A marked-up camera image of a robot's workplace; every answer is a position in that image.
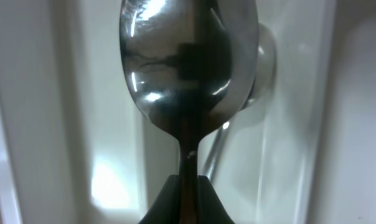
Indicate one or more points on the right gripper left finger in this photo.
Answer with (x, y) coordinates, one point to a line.
(166, 207)

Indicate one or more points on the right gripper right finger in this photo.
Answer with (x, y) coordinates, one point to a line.
(211, 210)

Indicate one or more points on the large metal spoon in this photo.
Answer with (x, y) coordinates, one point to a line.
(265, 71)
(189, 66)

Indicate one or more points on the white cutlery tray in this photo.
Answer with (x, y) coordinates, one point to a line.
(74, 147)

